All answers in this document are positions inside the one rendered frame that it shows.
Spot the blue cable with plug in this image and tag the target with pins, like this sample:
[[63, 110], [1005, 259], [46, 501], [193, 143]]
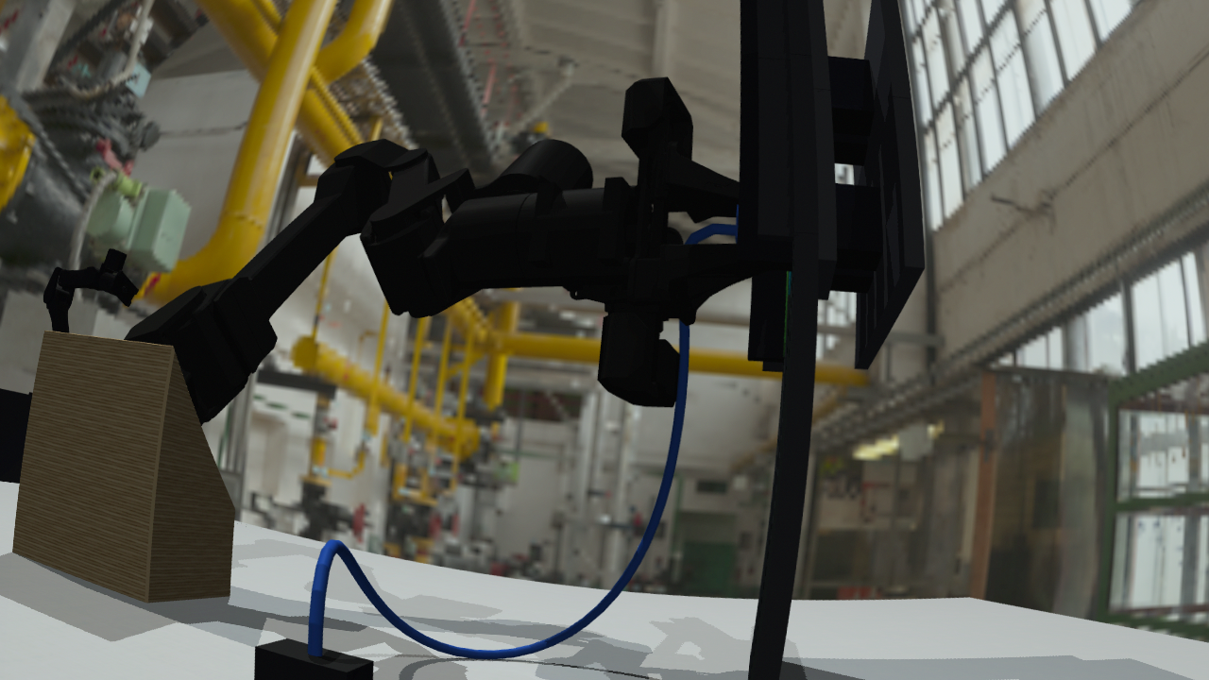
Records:
[[333, 547]]

